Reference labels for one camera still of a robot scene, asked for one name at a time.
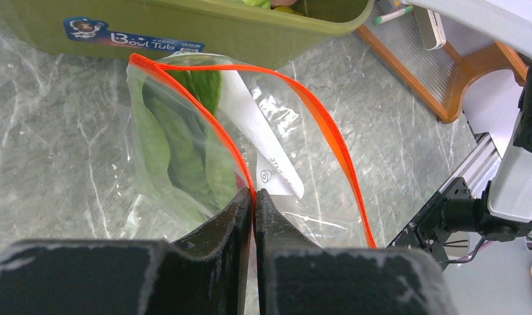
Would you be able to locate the white rectangular eraser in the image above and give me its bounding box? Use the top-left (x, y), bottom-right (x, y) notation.
top-left (412, 6), bottom-right (447, 51)

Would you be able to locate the clear zip top bag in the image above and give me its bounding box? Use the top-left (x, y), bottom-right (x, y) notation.
top-left (124, 52), bottom-right (379, 251)

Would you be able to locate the orange wooden rack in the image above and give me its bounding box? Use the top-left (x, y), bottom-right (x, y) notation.
top-left (356, 22), bottom-right (528, 124)

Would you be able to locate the green leafy vegetable toy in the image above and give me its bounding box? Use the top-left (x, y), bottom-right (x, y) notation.
top-left (127, 69), bottom-right (242, 226)

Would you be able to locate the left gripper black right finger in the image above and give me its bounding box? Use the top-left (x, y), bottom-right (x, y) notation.
top-left (255, 190), bottom-right (456, 314)

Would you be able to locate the green plastic bin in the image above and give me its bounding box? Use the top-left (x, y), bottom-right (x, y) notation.
top-left (0, 1), bottom-right (374, 69)

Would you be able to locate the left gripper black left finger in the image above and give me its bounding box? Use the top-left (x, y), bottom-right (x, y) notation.
top-left (0, 188), bottom-right (252, 314)

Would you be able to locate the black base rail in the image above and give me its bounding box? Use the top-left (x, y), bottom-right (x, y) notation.
top-left (388, 133), bottom-right (501, 269)

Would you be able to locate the green white marker pen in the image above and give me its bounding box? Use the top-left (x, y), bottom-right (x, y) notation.
top-left (374, 5), bottom-right (414, 25)

